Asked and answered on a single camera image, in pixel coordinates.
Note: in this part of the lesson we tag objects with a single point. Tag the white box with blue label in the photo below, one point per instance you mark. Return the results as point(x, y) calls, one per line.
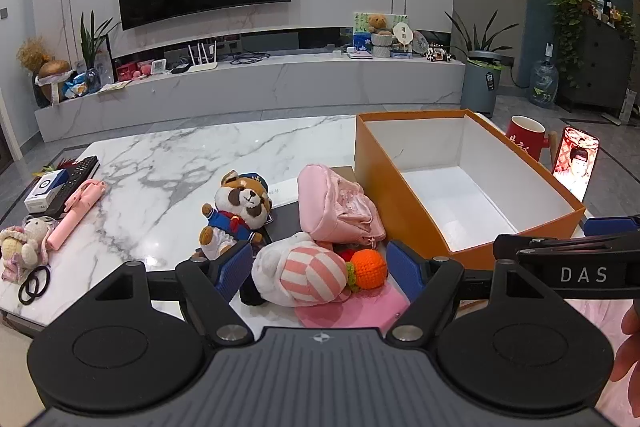
point(45, 191)

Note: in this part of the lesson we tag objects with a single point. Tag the black remote control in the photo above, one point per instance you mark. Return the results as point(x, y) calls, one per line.
point(75, 184)

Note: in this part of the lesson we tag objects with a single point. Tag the small cream bunny plush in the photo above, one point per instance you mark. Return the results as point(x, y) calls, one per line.
point(22, 244)

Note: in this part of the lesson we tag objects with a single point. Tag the pink fabric pouch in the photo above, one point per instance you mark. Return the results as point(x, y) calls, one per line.
point(335, 207)

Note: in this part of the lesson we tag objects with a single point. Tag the pink toy set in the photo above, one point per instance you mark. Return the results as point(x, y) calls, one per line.
point(131, 71)

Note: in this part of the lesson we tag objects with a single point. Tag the dark grey cabinet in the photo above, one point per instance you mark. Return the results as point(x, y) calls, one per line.
point(595, 67)

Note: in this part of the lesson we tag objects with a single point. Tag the small toy car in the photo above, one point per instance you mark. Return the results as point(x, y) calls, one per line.
point(437, 53)

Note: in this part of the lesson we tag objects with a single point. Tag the blue snack bag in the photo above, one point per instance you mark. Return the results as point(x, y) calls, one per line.
point(80, 84)

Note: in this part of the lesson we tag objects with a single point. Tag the clear water jug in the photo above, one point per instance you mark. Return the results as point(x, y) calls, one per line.
point(543, 79)

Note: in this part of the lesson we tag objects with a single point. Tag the smartphone with lit screen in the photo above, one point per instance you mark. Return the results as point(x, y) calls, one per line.
point(576, 162)

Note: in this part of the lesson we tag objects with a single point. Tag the raccoon plush toy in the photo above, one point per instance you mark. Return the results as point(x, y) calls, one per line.
point(239, 207)

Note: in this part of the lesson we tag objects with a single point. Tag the person's pink clothing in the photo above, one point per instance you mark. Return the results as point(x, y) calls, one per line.
point(592, 332)

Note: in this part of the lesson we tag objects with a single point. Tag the green leafy potted plant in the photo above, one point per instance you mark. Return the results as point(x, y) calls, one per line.
point(92, 39)

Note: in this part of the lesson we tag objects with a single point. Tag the colourful feather toy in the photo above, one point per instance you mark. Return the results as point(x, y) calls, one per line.
point(52, 167)

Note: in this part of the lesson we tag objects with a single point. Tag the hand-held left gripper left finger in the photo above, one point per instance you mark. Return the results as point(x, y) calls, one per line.
point(232, 269)

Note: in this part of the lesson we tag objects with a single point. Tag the white digital clock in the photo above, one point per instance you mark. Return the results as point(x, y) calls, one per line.
point(158, 68)

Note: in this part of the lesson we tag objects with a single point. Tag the brown gourd ornament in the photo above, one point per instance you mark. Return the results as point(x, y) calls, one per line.
point(54, 79)

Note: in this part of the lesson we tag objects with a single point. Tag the trailing green cabinet plant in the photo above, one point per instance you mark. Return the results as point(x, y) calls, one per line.
point(567, 14)

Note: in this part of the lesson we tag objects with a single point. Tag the small brown teddy bear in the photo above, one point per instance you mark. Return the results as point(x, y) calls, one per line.
point(378, 24)

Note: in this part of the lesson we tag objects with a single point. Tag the pink selfie stick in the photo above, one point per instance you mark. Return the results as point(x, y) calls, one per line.
point(75, 214)

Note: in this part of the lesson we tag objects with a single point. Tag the person's right hand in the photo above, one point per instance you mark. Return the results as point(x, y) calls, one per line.
point(629, 347)

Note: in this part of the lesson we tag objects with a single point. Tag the white round hand fan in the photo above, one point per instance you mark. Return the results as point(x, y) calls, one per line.
point(401, 33)

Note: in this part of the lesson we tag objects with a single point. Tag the long-leaf green plant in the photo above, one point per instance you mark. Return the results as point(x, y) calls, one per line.
point(477, 34)

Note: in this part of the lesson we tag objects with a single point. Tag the white marble tv console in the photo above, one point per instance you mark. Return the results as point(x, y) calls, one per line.
point(260, 87)

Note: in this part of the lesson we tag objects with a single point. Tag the white wifi router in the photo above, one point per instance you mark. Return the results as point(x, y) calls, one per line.
point(202, 63)

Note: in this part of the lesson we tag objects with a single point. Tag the red mug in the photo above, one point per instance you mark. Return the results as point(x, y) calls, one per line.
point(524, 139)

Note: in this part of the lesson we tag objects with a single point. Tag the pink striped white plush toy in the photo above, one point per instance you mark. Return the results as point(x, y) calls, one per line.
point(300, 272)

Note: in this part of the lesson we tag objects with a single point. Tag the decorative plate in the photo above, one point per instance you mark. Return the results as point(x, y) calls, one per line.
point(421, 42)

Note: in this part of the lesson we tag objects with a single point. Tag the dried yellow flower bunch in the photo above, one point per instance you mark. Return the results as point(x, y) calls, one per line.
point(32, 53)

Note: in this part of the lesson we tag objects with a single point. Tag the orange crochet toy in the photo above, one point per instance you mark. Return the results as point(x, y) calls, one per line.
point(369, 269)

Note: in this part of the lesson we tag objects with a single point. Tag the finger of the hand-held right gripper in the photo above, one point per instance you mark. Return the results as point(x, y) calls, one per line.
point(560, 244)
point(612, 226)

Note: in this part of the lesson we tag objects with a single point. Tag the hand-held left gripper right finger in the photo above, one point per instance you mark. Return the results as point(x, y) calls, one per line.
point(405, 269)

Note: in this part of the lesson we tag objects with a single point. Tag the orange cardboard box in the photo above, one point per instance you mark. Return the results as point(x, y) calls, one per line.
point(435, 187)

